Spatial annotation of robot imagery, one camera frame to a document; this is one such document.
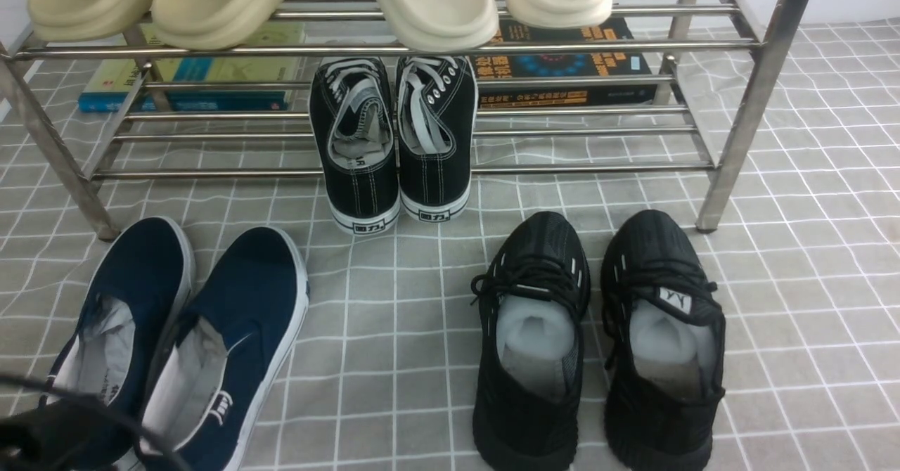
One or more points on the green blue book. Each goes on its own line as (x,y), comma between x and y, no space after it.
(114,79)

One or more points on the black knit sneaker left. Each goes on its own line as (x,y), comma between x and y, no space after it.
(531,302)

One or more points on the black knit sneaker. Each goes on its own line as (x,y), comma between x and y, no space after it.
(667,353)
(531,302)

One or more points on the black canvas sneaker left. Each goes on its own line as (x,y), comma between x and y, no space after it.
(350,110)

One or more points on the grey checkered floor cloth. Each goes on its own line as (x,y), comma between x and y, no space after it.
(383,374)

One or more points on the navy slip-on shoe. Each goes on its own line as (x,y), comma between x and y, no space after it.
(142,281)
(225,349)

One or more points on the black canvas sneaker right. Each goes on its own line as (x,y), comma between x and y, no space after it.
(437,100)

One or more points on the black book orange text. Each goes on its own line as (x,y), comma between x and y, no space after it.
(562,63)

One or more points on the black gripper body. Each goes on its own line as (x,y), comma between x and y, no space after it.
(67,436)

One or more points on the black knit sneaker right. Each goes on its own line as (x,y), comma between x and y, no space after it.
(667,353)

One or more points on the stainless steel shoe rack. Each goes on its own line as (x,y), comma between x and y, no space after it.
(696,26)

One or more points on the black canvas sneaker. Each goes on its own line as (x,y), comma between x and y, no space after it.
(437,100)
(350,110)

